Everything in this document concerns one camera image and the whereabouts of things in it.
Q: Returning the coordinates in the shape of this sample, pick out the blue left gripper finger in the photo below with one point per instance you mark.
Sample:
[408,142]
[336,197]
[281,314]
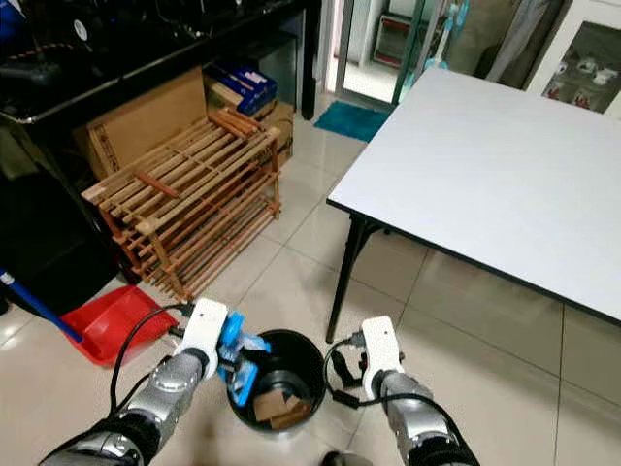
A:
[243,383]
[232,328]

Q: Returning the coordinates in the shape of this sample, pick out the pale plastic wrapper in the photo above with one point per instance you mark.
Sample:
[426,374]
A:
[254,342]

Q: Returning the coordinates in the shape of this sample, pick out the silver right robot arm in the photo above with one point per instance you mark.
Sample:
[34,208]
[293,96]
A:
[422,422]

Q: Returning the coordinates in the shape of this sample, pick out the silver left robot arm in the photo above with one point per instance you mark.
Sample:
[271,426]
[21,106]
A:
[175,383]

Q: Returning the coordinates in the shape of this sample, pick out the black rubbish bin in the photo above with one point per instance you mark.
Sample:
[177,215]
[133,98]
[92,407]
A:
[306,374]

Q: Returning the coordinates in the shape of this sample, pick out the brown cardboard scrap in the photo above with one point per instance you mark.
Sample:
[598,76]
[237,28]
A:
[281,408]

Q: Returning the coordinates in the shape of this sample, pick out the red plastic dustpan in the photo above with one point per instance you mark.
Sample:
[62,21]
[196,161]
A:
[116,325]

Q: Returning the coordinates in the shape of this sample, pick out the loose brown wooden stick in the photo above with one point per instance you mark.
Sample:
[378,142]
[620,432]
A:
[157,184]

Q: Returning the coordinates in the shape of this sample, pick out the wooden slatted shoe rack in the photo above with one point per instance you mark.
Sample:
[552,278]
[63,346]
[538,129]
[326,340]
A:
[194,155]

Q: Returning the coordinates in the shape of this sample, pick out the brown wooden stick bundle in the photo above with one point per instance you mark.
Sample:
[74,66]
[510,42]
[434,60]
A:
[233,121]

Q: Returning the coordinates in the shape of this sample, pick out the small brown cardboard box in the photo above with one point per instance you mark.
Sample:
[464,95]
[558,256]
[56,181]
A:
[281,121]

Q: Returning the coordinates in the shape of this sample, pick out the flat brown cardboard box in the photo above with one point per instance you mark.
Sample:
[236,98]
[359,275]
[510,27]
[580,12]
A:
[146,116]

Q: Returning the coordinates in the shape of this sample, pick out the teal floor mat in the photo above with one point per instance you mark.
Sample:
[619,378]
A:
[352,121]

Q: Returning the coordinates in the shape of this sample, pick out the blue printed box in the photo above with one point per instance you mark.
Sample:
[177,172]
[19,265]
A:
[243,87]

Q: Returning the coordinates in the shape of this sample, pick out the white folding table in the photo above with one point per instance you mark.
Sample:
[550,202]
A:
[495,165]

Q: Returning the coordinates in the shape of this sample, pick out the black glossy desk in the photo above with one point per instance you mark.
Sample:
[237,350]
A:
[175,53]

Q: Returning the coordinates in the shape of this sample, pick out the red and white box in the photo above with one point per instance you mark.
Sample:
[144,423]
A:
[393,39]

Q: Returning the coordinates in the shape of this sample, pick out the small black fan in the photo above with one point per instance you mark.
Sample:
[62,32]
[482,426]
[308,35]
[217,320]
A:
[79,29]

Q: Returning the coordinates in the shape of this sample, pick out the teal and white mop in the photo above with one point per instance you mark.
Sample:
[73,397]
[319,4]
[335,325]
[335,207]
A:
[451,19]

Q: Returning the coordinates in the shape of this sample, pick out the grey folded umbrella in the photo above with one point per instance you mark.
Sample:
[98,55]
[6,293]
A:
[514,39]

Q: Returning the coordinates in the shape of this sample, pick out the blue fabric bag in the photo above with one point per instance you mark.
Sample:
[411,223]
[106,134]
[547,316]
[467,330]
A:
[10,19]

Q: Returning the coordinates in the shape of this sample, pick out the white glass door cabinet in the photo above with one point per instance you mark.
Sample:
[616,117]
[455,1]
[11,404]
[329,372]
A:
[587,68]

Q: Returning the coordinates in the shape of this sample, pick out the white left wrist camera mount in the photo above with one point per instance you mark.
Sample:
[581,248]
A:
[206,325]

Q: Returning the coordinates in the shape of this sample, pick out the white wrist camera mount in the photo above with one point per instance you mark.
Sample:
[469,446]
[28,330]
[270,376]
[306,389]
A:
[206,325]
[380,345]

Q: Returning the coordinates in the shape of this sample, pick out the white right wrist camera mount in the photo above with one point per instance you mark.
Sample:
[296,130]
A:
[380,345]

